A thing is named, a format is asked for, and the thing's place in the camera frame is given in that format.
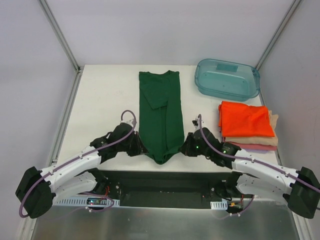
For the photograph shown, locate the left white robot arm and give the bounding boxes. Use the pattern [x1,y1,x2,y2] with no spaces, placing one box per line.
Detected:
[15,122,148,219]

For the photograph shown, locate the teal plastic bin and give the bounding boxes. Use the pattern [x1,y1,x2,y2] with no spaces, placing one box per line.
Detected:
[194,58,261,102]

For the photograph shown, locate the left white cable duct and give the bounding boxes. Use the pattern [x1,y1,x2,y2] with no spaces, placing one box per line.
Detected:
[53,195,120,208]

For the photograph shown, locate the green t shirt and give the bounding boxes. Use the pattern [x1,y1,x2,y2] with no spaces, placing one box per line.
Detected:
[138,70,185,165]

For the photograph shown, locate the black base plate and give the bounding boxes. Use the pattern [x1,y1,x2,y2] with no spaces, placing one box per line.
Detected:
[47,168,287,210]

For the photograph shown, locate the left aluminium frame post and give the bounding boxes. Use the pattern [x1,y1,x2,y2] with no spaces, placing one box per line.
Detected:
[37,0,81,74]

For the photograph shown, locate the left aluminium side rail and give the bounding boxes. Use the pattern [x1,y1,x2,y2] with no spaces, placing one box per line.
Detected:
[15,68,83,240]

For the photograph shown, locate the right white cable duct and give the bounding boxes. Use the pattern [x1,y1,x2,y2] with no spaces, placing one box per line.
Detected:
[210,199,228,211]

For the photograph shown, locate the orange folded t shirt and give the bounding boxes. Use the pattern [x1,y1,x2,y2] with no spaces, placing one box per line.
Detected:
[218,101,275,138]

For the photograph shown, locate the pink folded t shirt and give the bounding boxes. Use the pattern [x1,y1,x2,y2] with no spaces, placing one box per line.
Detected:
[229,142,277,151]

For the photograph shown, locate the right aluminium frame post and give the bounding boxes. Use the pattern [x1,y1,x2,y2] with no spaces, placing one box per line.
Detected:
[255,0,303,71]

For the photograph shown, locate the aluminium frame post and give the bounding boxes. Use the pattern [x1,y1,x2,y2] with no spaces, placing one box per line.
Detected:
[255,0,303,71]
[37,0,81,74]

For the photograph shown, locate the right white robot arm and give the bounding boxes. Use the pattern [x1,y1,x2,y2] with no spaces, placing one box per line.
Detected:
[179,127,320,219]

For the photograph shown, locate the white cable duct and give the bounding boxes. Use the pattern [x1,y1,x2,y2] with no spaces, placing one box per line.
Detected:
[53,195,120,208]
[210,199,228,211]

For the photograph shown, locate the beige folded t shirt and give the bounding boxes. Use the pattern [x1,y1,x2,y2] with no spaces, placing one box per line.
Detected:
[224,110,279,147]

